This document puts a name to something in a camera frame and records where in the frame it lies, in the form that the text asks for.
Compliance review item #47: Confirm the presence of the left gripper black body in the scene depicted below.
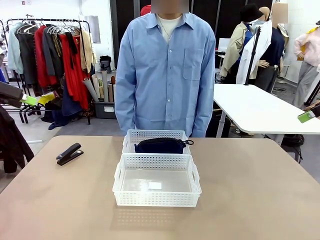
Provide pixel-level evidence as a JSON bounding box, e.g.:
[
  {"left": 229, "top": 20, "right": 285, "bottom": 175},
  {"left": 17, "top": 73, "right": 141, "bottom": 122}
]
[{"left": 0, "top": 81, "right": 24, "bottom": 109}]

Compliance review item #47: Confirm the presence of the navy blue zipper pouch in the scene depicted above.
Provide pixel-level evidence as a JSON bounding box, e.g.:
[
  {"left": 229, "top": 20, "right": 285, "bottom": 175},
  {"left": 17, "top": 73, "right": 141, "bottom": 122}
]
[{"left": 134, "top": 137, "right": 195, "bottom": 154}]

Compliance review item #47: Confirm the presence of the person's left forearm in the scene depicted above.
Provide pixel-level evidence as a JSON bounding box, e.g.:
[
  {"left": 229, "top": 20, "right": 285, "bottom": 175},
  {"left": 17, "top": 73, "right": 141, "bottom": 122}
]
[{"left": 191, "top": 82, "right": 217, "bottom": 138}]

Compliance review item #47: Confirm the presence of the person's right forearm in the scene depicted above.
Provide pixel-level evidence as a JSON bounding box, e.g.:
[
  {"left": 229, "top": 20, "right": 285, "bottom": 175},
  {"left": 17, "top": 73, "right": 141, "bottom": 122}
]
[{"left": 114, "top": 82, "right": 138, "bottom": 136}]

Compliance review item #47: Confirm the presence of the yellow cloth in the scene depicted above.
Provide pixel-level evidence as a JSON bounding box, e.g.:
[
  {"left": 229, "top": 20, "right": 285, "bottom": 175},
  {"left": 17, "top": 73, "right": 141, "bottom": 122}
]
[{"left": 37, "top": 94, "right": 55, "bottom": 106}]

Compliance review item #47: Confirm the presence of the black bag under table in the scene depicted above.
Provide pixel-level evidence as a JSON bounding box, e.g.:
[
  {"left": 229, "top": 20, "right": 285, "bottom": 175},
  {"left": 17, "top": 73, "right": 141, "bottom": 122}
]
[{"left": 279, "top": 134, "right": 306, "bottom": 154}]

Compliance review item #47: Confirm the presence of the blue denim cloth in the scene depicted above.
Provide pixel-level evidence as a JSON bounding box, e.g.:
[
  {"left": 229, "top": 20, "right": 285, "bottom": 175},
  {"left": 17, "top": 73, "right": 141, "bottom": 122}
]
[{"left": 48, "top": 82, "right": 84, "bottom": 131}]

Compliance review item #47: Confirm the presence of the grey coat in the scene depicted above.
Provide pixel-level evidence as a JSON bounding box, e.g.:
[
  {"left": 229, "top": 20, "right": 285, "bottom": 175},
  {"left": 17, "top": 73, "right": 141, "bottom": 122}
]
[{"left": 16, "top": 27, "right": 39, "bottom": 86}]

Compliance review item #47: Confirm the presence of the red jacket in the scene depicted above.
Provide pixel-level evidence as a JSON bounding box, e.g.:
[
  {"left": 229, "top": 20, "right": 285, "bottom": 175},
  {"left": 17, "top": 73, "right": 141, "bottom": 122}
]
[{"left": 34, "top": 24, "right": 59, "bottom": 89}]

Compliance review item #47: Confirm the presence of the light blue coat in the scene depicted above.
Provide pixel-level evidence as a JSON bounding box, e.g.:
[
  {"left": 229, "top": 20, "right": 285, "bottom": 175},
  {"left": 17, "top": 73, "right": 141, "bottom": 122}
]
[{"left": 7, "top": 22, "right": 25, "bottom": 76}]

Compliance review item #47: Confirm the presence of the black jacket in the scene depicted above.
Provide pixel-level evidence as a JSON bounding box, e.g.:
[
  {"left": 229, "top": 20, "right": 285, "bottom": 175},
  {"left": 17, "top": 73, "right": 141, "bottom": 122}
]
[{"left": 0, "top": 104, "right": 35, "bottom": 174}]

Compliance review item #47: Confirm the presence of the white background table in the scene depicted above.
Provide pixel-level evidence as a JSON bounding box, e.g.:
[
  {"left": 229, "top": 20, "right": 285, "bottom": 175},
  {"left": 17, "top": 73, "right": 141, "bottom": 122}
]
[{"left": 212, "top": 83, "right": 320, "bottom": 138}]

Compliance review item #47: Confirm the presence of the long red dress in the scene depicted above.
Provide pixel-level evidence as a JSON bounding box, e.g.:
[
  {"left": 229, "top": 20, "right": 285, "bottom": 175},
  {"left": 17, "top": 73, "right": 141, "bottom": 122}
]
[{"left": 59, "top": 33, "right": 90, "bottom": 110}]

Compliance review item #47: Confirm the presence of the dark grey jacket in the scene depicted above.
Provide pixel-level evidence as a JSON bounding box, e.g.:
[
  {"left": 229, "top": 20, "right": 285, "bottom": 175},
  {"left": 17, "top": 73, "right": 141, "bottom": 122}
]
[{"left": 42, "top": 26, "right": 64, "bottom": 78}]

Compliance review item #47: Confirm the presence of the black clothes rack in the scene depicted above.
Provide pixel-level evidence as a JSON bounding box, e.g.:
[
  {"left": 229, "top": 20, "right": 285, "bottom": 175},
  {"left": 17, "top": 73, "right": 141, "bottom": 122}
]
[{"left": 0, "top": 18, "right": 92, "bottom": 125}]

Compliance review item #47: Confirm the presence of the figure in pink sweater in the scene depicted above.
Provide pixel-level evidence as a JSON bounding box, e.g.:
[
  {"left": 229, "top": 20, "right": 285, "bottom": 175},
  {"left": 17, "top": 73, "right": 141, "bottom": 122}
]
[{"left": 292, "top": 26, "right": 320, "bottom": 110}]

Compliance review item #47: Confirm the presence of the black stapler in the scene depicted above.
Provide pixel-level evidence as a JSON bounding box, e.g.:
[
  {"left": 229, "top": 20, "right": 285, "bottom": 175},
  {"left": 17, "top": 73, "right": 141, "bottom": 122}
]
[{"left": 56, "top": 142, "right": 85, "bottom": 166}]

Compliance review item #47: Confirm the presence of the bundle of paper rolls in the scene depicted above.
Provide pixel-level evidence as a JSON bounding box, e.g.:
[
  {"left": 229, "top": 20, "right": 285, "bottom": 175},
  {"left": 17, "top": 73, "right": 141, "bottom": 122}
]
[{"left": 82, "top": 69, "right": 117, "bottom": 103}]

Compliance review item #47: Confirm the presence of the grey storage bin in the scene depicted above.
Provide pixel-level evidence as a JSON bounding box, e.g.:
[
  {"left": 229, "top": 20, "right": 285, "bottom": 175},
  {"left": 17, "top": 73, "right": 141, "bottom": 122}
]
[{"left": 93, "top": 100, "right": 117, "bottom": 120}]

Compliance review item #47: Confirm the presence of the figure in navy top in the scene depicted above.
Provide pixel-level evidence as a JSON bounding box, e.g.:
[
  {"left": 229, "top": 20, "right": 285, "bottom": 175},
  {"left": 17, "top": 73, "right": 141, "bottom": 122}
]
[{"left": 257, "top": 2, "right": 289, "bottom": 94}]

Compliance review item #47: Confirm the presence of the beige jacket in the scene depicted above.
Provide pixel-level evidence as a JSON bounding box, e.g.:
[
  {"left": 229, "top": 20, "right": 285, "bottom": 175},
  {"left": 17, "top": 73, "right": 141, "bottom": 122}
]
[{"left": 79, "top": 29, "right": 98, "bottom": 74}]

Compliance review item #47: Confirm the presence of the black tripod pole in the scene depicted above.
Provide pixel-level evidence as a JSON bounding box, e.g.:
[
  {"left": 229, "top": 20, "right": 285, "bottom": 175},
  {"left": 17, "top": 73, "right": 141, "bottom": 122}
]
[{"left": 243, "top": 24, "right": 263, "bottom": 87}]

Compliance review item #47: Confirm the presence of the mannequin in white shirt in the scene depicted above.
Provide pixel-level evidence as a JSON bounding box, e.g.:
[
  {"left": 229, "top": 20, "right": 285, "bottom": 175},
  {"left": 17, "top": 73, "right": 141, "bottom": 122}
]
[{"left": 236, "top": 6, "right": 274, "bottom": 86}]

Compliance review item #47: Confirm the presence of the mannequin in beige coat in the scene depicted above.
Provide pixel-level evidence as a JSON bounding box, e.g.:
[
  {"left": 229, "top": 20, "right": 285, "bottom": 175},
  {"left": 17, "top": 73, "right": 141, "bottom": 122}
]
[{"left": 219, "top": 21, "right": 251, "bottom": 85}]

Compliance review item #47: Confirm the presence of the black hat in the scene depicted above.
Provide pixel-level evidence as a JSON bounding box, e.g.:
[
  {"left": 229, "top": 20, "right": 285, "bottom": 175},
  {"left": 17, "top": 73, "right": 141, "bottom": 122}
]
[{"left": 240, "top": 3, "right": 263, "bottom": 24}]

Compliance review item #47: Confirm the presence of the white perforated plastic basket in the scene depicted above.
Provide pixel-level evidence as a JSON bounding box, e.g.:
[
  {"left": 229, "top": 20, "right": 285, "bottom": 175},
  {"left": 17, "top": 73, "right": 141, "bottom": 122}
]
[
  {"left": 121, "top": 129, "right": 192, "bottom": 156},
  {"left": 112, "top": 152, "right": 203, "bottom": 208}
]

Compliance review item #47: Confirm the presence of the person in blue shirt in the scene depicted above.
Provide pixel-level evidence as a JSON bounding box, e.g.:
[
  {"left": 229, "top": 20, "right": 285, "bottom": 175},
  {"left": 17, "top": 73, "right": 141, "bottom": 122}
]
[{"left": 114, "top": 11, "right": 217, "bottom": 138}]

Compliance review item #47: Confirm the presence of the red cap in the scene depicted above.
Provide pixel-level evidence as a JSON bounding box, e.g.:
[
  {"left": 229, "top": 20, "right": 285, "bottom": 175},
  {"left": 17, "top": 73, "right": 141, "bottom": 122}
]
[{"left": 139, "top": 4, "right": 152, "bottom": 17}]

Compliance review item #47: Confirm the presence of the grey wall panel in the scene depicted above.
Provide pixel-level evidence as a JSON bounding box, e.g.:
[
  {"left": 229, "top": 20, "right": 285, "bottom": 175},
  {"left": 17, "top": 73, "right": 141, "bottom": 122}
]
[{"left": 82, "top": 15, "right": 102, "bottom": 45}]

